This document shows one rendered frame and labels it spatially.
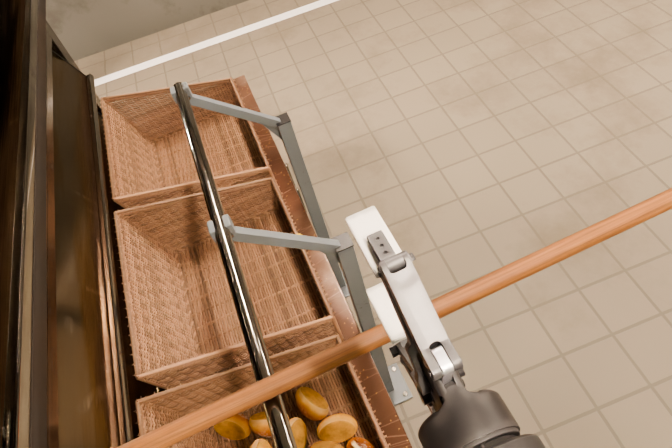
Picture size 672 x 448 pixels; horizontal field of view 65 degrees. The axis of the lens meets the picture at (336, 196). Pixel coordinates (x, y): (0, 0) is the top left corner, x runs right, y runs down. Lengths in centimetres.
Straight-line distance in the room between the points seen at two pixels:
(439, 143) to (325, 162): 58
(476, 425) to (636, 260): 200
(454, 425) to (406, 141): 237
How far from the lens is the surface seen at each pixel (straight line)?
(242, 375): 136
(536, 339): 215
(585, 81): 308
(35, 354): 76
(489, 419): 44
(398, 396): 205
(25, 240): 85
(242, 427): 144
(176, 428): 85
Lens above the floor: 195
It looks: 49 degrees down
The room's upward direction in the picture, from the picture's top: 16 degrees counter-clockwise
